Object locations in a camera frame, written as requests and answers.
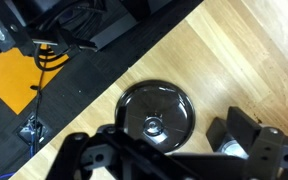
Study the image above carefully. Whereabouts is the black perforated metal cart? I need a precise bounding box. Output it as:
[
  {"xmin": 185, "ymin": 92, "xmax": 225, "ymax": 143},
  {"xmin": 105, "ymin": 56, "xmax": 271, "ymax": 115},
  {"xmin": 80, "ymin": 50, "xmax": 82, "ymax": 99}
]
[{"xmin": 0, "ymin": 0, "xmax": 175, "ymax": 58}]

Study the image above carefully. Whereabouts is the black cart cable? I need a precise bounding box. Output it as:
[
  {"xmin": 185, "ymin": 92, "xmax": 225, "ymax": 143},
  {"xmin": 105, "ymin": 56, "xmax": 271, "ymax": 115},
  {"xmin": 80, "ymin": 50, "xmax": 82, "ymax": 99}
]
[{"xmin": 30, "ymin": 43, "xmax": 70, "ymax": 134}]

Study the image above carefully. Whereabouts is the black round pot lid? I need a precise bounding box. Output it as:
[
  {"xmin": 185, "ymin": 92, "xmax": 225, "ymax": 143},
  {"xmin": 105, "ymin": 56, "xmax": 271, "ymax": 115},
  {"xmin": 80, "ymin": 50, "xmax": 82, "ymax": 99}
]
[{"xmin": 114, "ymin": 79, "xmax": 196, "ymax": 154}]

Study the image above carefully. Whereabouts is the orange floor mat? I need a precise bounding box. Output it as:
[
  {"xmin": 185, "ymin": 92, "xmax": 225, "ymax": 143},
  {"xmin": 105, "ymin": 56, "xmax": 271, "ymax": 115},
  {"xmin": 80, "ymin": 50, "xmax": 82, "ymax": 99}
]
[{"xmin": 0, "ymin": 44, "xmax": 70, "ymax": 116}]

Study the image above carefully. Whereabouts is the metal floor outlet box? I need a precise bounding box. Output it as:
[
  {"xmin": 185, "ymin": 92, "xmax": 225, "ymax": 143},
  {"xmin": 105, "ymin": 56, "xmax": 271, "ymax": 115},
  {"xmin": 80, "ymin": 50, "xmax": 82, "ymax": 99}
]
[{"xmin": 16, "ymin": 111, "xmax": 53, "ymax": 146}]

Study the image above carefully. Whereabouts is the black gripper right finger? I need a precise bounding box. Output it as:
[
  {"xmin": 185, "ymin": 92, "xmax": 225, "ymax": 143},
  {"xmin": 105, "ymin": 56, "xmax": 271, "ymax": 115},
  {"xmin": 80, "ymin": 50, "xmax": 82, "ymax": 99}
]
[{"xmin": 226, "ymin": 106, "xmax": 288, "ymax": 180}]

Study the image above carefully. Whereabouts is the blue floor cable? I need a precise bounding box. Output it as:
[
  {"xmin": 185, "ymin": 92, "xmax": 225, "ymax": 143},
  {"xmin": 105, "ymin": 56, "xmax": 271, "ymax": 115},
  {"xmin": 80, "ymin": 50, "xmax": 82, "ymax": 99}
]
[{"xmin": 0, "ymin": 128, "xmax": 40, "ymax": 180}]

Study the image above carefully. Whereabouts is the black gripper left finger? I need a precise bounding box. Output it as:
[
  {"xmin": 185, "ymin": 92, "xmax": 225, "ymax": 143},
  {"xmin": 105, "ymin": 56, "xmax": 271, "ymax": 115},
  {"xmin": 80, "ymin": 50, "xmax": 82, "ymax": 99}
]
[{"xmin": 47, "ymin": 105, "xmax": 142, "ymax": 180}]

